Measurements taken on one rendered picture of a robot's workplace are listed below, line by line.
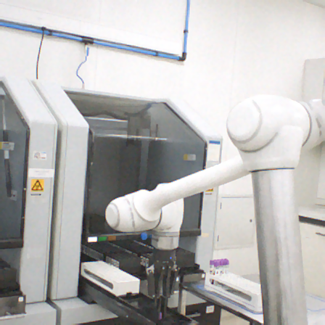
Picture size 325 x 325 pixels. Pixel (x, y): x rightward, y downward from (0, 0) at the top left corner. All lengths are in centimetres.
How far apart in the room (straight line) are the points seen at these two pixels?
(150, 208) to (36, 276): 69
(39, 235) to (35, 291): 22
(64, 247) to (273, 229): 107
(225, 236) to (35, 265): 234
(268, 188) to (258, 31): 317
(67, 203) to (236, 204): 232
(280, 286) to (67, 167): 108
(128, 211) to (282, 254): 52
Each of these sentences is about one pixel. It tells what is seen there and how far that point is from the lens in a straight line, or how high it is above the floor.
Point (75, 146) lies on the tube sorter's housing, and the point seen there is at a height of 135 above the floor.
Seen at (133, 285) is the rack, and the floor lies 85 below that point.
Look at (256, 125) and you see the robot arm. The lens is 111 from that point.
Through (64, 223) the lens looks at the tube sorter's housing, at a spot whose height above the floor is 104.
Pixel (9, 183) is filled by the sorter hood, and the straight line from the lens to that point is 189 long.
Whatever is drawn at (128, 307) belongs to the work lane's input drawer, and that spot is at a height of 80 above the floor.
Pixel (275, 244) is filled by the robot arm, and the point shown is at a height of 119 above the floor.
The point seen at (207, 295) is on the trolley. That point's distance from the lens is 199.
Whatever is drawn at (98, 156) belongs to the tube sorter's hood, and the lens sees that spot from 202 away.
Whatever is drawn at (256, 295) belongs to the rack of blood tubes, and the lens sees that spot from 186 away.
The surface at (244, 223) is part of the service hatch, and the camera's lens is 422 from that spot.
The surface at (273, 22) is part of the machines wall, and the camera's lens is 440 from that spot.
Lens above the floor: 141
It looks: 3 degrees down
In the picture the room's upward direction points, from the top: 4 degrees clockwise
